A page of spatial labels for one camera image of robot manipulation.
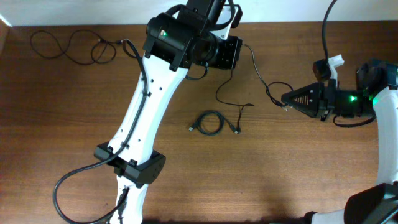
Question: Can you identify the black braided usb cable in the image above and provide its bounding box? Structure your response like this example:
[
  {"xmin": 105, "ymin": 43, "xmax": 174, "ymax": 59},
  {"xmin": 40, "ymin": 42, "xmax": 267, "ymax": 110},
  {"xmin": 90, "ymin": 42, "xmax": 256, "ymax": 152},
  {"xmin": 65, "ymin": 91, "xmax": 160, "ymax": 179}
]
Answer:
[{"xmin": 215, "ymin": 43, "xmax": 295, "ymax": 135}]

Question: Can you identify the black thin usb cable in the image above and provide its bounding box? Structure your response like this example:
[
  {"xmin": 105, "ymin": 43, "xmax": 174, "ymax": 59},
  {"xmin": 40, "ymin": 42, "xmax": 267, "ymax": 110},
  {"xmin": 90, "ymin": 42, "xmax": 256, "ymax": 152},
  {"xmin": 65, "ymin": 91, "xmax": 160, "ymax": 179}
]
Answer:
[{"xmin": 29, "ymin": 29, "xmax": 124, "ymax": 66}]

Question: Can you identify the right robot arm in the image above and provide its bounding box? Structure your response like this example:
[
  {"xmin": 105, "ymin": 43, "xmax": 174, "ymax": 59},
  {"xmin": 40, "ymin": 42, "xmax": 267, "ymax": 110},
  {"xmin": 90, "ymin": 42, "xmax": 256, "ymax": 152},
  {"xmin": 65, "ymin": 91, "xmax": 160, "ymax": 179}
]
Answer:
[{"xmin": 282, "ymin": 59, "xmax": 397, "ymax": 223}]

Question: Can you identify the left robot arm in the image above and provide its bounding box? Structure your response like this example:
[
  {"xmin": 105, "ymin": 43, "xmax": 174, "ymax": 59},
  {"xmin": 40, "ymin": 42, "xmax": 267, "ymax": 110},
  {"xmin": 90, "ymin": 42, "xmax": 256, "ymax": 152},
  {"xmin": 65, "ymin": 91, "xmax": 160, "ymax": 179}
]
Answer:
[{"xmin": 94, "ymin": 1, "xmax": 243, "ymax": 223}]

